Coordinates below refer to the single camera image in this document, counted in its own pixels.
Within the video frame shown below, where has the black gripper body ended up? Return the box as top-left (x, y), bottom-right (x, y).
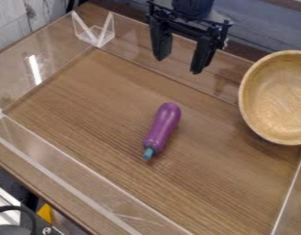
top-left (146, 0), bottom-right (233, 40)

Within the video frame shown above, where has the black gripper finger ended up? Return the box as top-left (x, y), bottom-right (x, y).
top-left (189, 36), bottom-right (218, 74)
top-left (149, 18), bottom-right (173, 61)

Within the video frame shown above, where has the brown wooden bowl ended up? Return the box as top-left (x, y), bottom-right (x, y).
top-left (238, 50), bottom-right (301, 146)

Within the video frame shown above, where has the purple toy eggplant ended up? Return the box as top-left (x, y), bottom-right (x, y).
top-left (142, 103), bottom-right (181, 161)

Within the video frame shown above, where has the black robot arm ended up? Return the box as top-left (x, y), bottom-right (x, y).
top-left (146, 0), bottom-right (233, 74)

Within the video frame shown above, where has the yellow black device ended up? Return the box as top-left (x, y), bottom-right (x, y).
top-left (19, 205), bottom-right (67, 235)

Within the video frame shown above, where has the clear acrylic corner bracket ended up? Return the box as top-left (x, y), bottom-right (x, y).
top-left (70, 12), bottom-right (114, 48)

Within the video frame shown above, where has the clear acrylic tray wall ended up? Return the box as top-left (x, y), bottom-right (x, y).
top-left (0, 13), bottom-right (301, 235)

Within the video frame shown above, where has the black cable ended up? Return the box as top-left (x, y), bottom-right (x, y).
top-left (0, 205), bottom-right (37, 235)

